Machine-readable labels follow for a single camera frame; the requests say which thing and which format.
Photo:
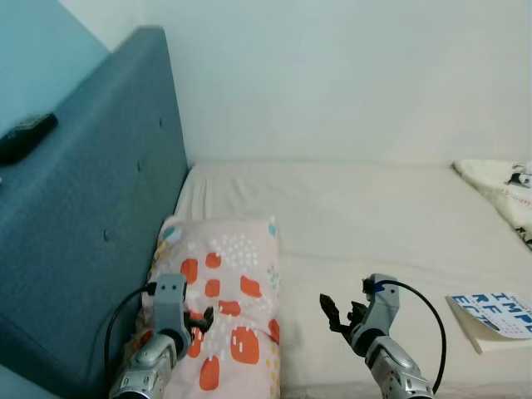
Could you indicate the cream cartoon print blanket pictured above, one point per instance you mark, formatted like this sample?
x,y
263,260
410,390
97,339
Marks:
x,y
503,195

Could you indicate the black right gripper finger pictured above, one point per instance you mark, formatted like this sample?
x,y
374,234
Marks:
x,y
331,307
342,325

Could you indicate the blue upholstered headboard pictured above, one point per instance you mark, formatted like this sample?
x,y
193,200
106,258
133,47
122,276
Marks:
x,y
91,208

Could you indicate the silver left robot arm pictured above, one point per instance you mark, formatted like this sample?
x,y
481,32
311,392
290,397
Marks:
x,y
150,366

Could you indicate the pink orange-spotted pillow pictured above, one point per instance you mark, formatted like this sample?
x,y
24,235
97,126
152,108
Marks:
x,y
241,274

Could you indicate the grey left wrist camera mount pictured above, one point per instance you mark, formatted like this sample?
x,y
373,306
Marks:
x,y
170,303

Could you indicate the white book blue letters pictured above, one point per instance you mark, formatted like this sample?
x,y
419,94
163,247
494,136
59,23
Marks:
x,y
499,312

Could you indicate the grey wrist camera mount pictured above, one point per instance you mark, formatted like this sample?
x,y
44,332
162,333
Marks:
x,y
170,303
382,307

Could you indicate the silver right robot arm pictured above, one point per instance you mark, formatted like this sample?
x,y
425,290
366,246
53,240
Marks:
x,y
395,366

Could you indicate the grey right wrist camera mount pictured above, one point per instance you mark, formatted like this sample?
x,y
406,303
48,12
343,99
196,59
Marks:
x,y
382,307

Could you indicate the black remote control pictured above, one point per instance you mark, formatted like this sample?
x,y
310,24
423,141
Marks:
x,y
25,140

